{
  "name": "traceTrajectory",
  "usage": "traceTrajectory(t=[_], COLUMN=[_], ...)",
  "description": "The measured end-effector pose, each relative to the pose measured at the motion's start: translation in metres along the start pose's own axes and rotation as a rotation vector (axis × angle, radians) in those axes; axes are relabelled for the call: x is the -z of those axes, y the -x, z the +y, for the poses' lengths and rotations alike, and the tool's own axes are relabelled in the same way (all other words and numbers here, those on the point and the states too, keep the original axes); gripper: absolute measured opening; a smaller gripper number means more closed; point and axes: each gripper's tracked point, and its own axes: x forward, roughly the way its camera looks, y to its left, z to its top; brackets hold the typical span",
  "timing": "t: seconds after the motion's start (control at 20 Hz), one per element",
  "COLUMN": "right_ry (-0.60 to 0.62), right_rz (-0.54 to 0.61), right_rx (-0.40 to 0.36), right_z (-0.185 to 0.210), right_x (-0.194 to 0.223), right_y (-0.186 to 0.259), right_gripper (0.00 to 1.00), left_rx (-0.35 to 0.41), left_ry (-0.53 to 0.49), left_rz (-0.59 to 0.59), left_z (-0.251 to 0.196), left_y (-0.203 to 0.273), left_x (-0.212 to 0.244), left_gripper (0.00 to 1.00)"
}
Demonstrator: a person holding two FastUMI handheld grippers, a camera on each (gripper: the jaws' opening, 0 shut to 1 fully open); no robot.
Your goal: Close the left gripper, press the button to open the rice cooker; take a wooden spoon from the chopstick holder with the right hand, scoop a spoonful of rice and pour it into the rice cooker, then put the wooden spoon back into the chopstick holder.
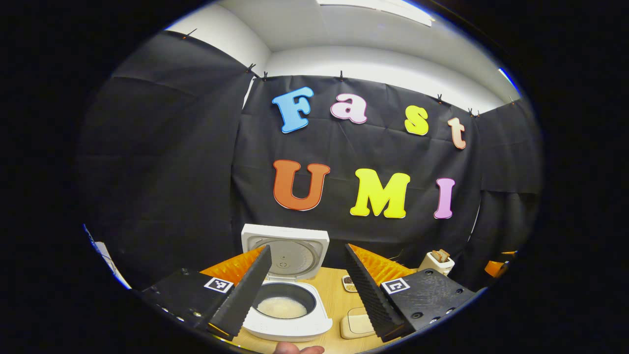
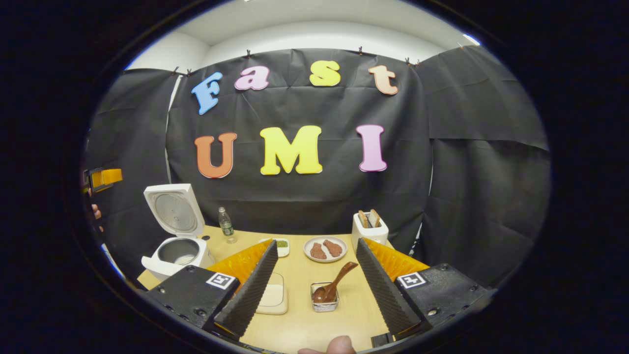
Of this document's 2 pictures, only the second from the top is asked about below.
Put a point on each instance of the white divided grain dish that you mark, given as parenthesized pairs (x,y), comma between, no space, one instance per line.
(282,247)

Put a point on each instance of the white round plate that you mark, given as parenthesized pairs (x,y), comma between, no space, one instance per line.
(309,241)

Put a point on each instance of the white rice cooker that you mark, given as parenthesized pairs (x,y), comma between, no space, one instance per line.
(172,211)

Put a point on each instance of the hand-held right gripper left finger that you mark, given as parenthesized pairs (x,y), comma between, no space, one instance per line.
(245,295)

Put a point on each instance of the brown wooden spoon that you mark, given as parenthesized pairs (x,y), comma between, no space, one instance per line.
(334,282)

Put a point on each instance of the white toaster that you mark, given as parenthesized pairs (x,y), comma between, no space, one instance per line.
(371,238)

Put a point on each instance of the ceiling light panel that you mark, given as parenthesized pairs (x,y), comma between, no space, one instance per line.
(471,39)

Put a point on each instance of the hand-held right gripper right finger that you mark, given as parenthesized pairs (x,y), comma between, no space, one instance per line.
(388,295)

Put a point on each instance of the clear plastic rice container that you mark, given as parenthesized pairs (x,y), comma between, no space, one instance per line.
(275,297)

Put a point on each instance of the metal mesh chopstick holder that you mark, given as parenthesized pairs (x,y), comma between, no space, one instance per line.
(324,307)

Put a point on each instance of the toast bread slice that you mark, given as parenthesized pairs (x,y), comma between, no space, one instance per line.
(374,218)
(363,219)

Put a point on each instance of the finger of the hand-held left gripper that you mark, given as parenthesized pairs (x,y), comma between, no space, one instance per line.
(105,178)

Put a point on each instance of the clear plastic water bottle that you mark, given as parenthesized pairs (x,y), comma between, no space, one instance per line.
(226,226)

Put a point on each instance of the brown meat piece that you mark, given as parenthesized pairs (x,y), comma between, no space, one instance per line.
(318,251)
(333,248)

